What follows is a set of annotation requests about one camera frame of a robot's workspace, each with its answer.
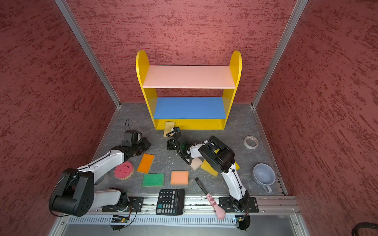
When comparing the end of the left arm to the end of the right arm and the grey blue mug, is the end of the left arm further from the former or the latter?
the grey blue mug

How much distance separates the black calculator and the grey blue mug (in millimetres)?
408

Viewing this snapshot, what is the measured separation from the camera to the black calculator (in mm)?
718
